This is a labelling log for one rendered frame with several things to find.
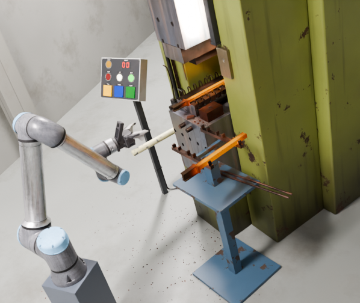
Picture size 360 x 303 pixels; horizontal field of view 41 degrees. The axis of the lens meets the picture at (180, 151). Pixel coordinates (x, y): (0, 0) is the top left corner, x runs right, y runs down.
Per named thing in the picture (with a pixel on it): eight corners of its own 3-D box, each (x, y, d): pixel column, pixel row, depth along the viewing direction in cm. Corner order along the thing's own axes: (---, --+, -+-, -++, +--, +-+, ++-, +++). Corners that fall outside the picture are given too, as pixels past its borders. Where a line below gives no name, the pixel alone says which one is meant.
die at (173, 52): (183, 64, 273) (180, 48, 268) (165, 56, 288) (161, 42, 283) (239, 35, 289) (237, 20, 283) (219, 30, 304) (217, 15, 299)
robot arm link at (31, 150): (34, 261, 245) (23, 118, 222) (15, 249, 256) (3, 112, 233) (59, 250, 256) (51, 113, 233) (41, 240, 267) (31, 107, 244)
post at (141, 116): (164, 195, 386) (126, 74, 328) (161, 192, 389) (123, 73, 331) (168, 192, 388) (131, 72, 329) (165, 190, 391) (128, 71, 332)
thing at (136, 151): (135, 158, 330) (133, 151, 327) (131, 155, 334) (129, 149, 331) (186, 129, 346) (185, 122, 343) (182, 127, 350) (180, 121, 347)
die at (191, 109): (196, 116, 292) (194, 104, 288) (178, 107, 307) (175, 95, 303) (248, 88, 308) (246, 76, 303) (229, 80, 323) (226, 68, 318)
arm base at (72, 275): (73, 290, 241) (67, 277, 235) (44, 284, 249) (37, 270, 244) (93, 262, 254) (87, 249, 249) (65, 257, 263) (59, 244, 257)
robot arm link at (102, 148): (87, 162, 275) (81, 148, 270) (106, 152, 280) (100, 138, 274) (94, 169, 268) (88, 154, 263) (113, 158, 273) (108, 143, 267)
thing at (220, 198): (220, 214, 245) (220, 211, 244) (173, 186, 274) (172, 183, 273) (260, 183, 258) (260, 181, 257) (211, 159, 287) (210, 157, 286)
